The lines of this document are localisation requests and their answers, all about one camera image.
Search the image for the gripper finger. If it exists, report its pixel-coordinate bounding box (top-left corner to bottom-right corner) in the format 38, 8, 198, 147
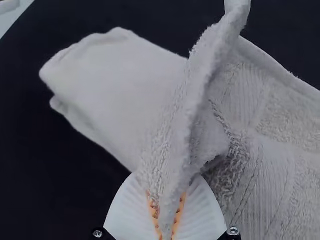
171, 174, 241, 240
92, 172, 161, 240

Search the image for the pale towel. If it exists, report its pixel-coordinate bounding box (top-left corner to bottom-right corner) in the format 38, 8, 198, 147
38, 0, 320, 240

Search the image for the black mat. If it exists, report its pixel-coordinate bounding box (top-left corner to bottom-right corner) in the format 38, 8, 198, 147
0, 0, 320, 240

